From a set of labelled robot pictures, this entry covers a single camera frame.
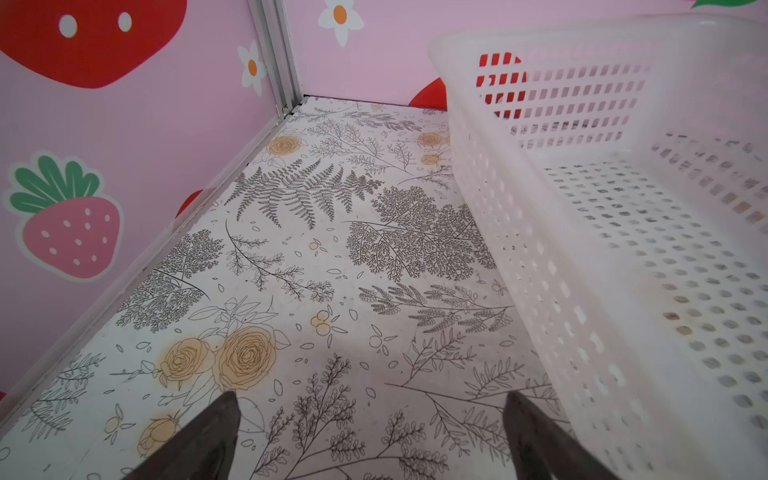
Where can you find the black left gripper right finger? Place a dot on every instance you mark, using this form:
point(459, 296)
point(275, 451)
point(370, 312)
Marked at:
point(540, 449)

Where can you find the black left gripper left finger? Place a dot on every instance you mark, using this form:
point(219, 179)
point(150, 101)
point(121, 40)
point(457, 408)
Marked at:
point(203, 449)

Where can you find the white perforated plastic basket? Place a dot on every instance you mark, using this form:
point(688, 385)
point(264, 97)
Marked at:
point(617, 171)

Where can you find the aluminium frame corner post left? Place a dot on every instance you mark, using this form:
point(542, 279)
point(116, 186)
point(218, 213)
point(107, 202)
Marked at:
point(270, 21)

